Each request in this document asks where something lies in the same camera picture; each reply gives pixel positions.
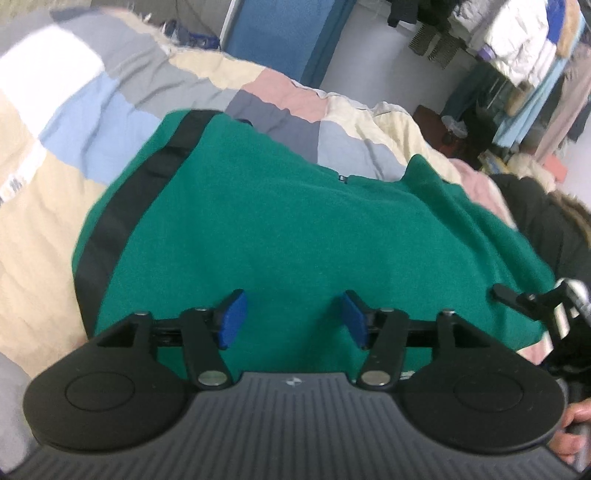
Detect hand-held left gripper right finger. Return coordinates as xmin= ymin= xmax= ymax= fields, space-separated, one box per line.
xmin=342 ymin=290 xmax=490 ymax=391

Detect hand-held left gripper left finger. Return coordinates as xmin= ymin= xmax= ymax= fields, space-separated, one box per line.
xmin=96 ymin=290 xmax=247 ymax=391

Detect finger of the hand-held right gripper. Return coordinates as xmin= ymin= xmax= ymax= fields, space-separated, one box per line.
xmin=492 ymin=283 xmax=556 ymax=320

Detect green hoodie with white trim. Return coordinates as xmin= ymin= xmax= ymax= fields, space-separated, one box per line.
xmin=70 ymin=108 xmax=557 ymax=385

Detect person's right hand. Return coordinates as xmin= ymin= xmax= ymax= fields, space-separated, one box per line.
xmin=549 ymin=399 xmax=591 ymax=468

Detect black fur hood jacket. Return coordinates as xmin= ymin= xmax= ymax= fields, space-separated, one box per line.
xmin=489 ymin=173 xmax=591 ymax=289

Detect cream fleece garment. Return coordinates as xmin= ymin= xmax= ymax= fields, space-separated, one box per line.
xmin=505 ymin=151 xmax=560 ymax=195

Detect clear plastic bag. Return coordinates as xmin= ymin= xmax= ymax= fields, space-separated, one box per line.
xmin=441 ymin=114 xmax=468 ymax=139

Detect dark red box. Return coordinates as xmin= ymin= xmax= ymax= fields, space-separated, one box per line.
xmin=412 ymin=104 xmax=468 ymax=156

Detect light blue hanging garment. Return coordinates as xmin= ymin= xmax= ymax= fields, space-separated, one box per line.
xmin=498 ymin=60 xmax=570 ymax=149

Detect teal hanging garment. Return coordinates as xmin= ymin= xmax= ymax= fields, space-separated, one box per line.
xmin=447 ymin=59 xmax=514 ymax=140

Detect pastel patchwork quilt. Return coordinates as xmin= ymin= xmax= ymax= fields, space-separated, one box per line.
xmin=0 ymin=7 xmax=550 ymax=472

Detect white puffer jacket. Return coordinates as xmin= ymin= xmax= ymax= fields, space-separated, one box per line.
xmin=484 ymin=0 xmax=560 ymax=89

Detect dark striped hanging garment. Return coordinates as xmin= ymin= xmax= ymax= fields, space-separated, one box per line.
xmin=409 ymin=22 xmax=459 ymax=71

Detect black hanging jacket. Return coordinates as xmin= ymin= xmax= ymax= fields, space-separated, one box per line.
xmin=387 ymin=0 xmax=462 ymax=28

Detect dark cables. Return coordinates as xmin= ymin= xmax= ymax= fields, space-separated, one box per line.
xmin=159 ymin=0 xmax=223 ymax=49

